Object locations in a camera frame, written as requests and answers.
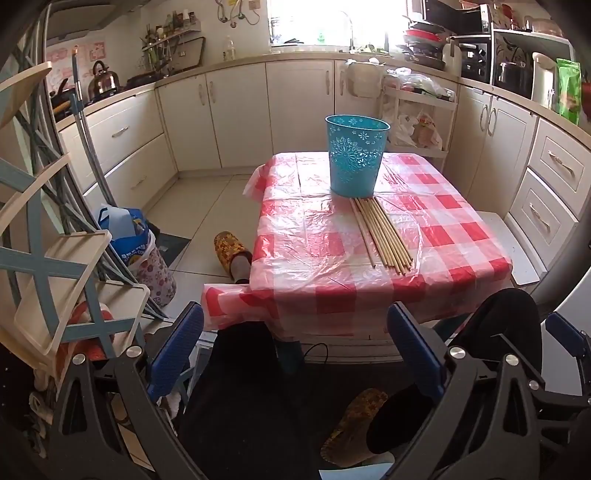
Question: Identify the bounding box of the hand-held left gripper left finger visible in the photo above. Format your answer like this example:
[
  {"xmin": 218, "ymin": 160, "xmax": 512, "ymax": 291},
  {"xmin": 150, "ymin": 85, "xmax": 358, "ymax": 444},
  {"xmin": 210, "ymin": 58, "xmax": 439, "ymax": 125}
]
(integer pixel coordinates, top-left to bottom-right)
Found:
[{"xmin": 46, "ymin": 302, "xmax": 208, "ymax": 480}]

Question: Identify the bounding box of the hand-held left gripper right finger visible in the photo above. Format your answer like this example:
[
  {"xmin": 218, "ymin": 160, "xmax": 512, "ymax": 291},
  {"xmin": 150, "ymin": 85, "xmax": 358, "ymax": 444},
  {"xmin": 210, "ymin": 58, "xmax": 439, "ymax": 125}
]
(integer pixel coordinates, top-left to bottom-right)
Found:
[{"xmin": 387, "ymin": 302, "xmax": 573, "ymax": 480}]

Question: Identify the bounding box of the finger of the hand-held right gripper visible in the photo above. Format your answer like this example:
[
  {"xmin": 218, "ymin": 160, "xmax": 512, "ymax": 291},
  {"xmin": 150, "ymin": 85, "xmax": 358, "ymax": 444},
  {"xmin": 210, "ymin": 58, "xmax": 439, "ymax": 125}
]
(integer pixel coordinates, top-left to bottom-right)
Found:
[{"xmin": 545, "ymin": 311, "xmax": 591, "ymax": 365}]

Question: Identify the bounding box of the row of bamboo chopsticks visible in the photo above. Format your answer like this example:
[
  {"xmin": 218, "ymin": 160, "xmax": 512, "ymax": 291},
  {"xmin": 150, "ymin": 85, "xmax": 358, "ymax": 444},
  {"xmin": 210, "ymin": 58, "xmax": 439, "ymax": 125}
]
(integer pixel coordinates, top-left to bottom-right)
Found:
[{"xmin": 349, "ymin": 196, "xmax": 413, "ymax": 276}]

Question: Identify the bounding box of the teal cutout plastic bin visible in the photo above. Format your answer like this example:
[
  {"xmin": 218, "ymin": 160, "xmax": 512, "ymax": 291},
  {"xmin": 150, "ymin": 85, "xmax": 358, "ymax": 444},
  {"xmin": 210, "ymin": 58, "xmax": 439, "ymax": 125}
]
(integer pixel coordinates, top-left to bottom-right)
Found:
[{"xmin": 325, "ymin": 114, "xmax": 391, "ymax": 198}]

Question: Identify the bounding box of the person's left leg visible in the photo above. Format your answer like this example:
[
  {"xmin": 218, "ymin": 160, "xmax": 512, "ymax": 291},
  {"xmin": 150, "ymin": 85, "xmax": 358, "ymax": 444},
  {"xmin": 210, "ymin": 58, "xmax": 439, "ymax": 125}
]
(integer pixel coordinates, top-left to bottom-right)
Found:
[{"xmin": 178, "ymin": 253, "xmax": 324, "ymax": 480}]

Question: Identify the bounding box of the yellow patterned slipper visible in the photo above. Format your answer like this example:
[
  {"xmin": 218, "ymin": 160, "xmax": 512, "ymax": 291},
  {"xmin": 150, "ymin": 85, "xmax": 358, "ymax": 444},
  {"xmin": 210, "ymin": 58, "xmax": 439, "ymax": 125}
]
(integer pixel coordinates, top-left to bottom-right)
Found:
[
  {"xmin": 320, "ymin": 388, "xmax": 389, "ymax": 466},
  {"xmin": 213, "ymin": 231, "xmax": 253, "ymax": 281}
]

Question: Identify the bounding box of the dark floor mat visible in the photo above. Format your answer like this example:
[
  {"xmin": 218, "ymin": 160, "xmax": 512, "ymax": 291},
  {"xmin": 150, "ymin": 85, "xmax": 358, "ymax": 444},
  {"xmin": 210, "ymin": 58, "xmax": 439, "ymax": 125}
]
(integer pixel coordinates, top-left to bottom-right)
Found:
[{"xmin": 154, "ymin": 231, "xmax": 192, "ymax": 271}]

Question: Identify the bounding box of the white step stool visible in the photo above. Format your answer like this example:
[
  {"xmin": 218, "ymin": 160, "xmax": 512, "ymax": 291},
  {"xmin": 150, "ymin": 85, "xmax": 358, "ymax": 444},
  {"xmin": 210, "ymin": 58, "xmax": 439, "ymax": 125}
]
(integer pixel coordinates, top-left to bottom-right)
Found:
[{"xmin": 473, "ymin": 210, "xmax": 543, "ymax": 287}]

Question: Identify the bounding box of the beige blue folding shelf rack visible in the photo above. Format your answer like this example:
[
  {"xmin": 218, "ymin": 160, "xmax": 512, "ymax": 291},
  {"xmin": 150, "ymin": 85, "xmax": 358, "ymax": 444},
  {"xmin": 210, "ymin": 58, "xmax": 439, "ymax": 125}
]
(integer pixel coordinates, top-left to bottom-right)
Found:
[{"xmin": 0, "ymin": 60, "xmax": 167, "ymax": 365}]

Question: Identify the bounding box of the cream drawer cabinet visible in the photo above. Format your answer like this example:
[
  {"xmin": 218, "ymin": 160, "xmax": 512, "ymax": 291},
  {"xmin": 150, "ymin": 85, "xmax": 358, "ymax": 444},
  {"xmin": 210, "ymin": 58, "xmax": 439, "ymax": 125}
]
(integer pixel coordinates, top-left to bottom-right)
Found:
[
  {"xmin": 505, "ymin": 117, "xmax": 591, "ymax": 259},
  {"xmin": 58, "ymin": 88, "xmax": 180, "ymax": 210}
]

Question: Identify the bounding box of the red white checked tablecloth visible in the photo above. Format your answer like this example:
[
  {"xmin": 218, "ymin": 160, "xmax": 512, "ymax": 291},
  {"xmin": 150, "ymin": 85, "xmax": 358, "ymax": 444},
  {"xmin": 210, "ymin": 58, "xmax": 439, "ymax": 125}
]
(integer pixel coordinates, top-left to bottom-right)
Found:
[{"xmin": 202, "ymin": 151, "xmax": 513, "ymax": 344}]

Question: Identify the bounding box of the grey metal drying rack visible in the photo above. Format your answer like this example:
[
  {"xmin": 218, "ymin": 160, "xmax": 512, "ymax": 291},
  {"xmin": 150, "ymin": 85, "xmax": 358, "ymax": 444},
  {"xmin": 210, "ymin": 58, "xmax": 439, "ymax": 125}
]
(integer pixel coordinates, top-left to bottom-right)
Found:
[{"xmin": 11, "ymin": 7, "xmax": 169, "ymax": 320}]

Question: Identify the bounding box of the cream door cabinet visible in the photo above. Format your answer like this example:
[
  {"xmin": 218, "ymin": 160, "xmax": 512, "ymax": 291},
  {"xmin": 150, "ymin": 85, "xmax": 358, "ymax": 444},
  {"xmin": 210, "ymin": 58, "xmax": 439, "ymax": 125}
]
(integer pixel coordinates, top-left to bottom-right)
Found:
[
  {"xmin": 455, "ymin": 85, "xmax": 541, "ymax": 204},
  {"xmin": 154, "ymin": 58, "xmax": 386, "ymax": 171}
]

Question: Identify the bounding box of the white plastic shopping bag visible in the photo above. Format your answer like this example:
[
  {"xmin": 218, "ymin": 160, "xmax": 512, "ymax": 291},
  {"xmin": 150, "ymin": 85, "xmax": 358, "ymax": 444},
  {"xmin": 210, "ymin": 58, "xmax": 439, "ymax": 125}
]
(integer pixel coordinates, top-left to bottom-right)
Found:
[{"xmin": 392, "ymin": 113, "xmax": 443, "ymax": 149}]

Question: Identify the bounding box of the green food packet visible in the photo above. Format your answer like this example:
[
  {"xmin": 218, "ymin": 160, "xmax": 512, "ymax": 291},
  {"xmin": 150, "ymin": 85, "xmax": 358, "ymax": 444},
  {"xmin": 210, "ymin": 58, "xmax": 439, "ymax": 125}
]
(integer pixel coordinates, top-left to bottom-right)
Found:
[{"xmin": 555, "ymin": 58, "xmax": 583, "ymax": 125}]

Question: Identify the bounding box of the white thermos jug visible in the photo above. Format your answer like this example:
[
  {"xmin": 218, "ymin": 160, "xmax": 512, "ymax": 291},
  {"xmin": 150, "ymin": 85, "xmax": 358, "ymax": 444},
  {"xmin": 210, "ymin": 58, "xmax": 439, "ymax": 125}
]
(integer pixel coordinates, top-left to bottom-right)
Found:
[{"xmin": 531, "ymin": 52, "xmax": 560, "ymax": 110}]

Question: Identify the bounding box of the white trolley cart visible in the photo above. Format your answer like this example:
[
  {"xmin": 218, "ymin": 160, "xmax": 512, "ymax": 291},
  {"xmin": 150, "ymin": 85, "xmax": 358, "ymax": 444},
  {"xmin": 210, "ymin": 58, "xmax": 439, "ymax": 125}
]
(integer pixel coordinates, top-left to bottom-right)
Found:
[{"xmin": 381, "ymin": 68, "xmax": 459, "ymax": 160}]

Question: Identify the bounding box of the steel cooking pot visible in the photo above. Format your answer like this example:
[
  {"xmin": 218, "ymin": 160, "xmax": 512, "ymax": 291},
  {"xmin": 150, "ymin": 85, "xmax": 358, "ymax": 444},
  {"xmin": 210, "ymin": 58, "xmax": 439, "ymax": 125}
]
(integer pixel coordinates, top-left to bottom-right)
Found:
[{"xmin": 498, "ymin": 60, "xmax": 532, "ymax": 93}]

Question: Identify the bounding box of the clear plastic bag pile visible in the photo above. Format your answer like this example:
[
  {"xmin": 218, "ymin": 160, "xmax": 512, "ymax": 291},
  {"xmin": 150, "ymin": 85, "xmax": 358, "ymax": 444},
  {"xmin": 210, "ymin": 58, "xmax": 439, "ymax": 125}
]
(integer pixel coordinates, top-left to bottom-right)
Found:
[{"xmin": 385, "ymin": 68, "xmax": 455, "ymax": 100}]

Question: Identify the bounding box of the white hanging bin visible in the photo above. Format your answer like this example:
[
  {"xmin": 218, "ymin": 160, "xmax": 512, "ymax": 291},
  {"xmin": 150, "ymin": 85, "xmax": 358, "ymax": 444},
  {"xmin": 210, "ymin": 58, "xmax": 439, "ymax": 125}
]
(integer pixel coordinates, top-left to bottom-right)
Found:
[{"xmin": 345, "ymin": 60, "xmax": 386, "ymax": 100}]

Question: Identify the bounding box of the steel kettle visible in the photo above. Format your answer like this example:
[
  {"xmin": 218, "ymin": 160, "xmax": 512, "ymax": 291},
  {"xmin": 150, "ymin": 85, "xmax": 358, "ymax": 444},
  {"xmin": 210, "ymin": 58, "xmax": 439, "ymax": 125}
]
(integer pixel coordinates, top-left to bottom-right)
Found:
[{"xmin": 88, "ymin": 61, "xmax": 122, "ymax": 95}]

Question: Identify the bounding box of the black toaster oven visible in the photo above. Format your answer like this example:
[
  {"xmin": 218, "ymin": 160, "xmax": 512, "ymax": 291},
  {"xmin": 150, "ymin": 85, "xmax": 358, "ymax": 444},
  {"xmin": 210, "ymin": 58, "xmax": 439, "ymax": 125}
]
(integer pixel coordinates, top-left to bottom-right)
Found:
[{"xmin": 455, "ymin": 39, "xmax": 494, "ymax": 85}]

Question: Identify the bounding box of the stack of cookware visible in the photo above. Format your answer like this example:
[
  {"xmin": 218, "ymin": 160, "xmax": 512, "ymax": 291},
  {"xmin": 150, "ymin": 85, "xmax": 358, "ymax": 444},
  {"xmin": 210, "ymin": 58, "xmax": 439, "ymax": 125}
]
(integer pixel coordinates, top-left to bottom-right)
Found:
[{"xmin": 401, "ymin": 21, "xmax": 451, "ymax": 71}]

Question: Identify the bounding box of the chrome kitchen faucet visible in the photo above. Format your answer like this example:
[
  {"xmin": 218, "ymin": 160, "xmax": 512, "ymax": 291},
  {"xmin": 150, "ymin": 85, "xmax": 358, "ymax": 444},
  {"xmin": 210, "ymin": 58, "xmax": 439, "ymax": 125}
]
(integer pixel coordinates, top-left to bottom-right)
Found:
[{"xmin": 341, "ymin": 10, "xmax": 356, "ymax": 51}]

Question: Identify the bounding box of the black microwave oven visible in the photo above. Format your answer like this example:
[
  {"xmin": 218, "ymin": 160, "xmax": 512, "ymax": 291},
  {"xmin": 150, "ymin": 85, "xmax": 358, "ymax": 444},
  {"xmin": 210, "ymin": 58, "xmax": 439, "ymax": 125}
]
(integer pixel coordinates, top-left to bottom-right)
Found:
[{"xmin": 422, "ymin": 0, "xmax": 492, "ymax": 35}]

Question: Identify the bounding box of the bright kitchen window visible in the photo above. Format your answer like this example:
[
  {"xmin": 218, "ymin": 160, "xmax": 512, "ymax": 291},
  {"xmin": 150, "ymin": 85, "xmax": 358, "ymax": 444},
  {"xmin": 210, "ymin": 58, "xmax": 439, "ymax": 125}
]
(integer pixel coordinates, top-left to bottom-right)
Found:
[{"xmin": 268, "ymin": 0, "xmax": 409, "ymax": 47}]

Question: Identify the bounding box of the grey mop handle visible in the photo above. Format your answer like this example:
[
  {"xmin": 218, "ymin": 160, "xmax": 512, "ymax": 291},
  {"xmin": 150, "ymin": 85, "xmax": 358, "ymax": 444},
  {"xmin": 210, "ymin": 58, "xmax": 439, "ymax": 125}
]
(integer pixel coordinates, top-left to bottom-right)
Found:
[{"xmin": 71, "ymin": 46, "xmax": 116, "ymax": 206}]

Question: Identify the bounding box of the wall utensil rack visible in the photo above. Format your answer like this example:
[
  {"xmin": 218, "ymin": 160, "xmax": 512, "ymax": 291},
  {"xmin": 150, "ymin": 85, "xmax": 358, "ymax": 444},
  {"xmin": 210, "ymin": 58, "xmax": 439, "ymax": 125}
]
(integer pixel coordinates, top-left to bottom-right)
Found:
[{"xmin": 141, "ymin": 11, "xmax": 206, "ymax": 70}]

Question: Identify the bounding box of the pink wall poster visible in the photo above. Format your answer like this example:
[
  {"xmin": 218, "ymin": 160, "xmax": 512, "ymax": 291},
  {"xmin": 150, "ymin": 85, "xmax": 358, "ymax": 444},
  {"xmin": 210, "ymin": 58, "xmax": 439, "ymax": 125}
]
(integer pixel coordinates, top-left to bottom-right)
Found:
[{"xmin": 46, "ymin": 41, "xmax": 108, "ymax": 88}]

